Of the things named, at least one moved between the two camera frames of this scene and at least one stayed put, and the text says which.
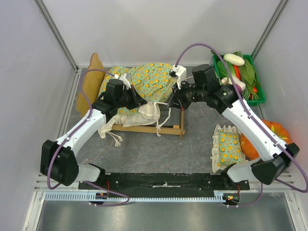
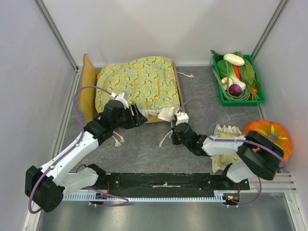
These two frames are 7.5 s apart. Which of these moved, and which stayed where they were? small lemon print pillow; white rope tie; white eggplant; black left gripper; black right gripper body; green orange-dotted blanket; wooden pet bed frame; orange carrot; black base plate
Moved: white rope tie; black right gripper body; black left gripper; wooden pet bed frame; green orange-dotted blanket
Stayed: orange carrot; small lemon print pillow; black base plate; white eggplant
